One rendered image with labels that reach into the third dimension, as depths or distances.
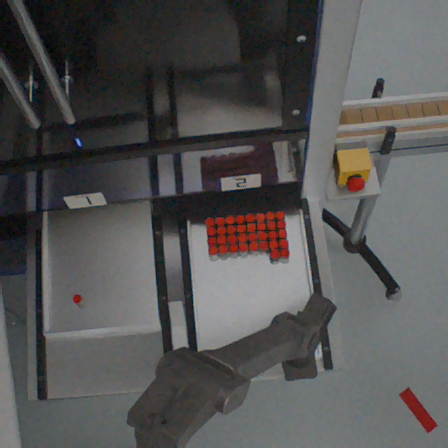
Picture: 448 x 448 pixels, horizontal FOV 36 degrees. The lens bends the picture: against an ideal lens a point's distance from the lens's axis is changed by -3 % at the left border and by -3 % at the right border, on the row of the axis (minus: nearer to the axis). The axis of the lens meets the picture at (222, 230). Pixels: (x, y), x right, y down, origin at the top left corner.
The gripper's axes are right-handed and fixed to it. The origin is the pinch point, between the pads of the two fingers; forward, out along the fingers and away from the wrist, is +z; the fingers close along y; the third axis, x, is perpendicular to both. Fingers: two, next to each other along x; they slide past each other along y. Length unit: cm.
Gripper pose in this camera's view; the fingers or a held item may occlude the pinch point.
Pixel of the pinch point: (296, 363)
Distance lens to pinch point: 150.7
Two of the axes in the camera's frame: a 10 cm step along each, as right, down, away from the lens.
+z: 0.6, 3.7, 9.3
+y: -1.0, -9.2, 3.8
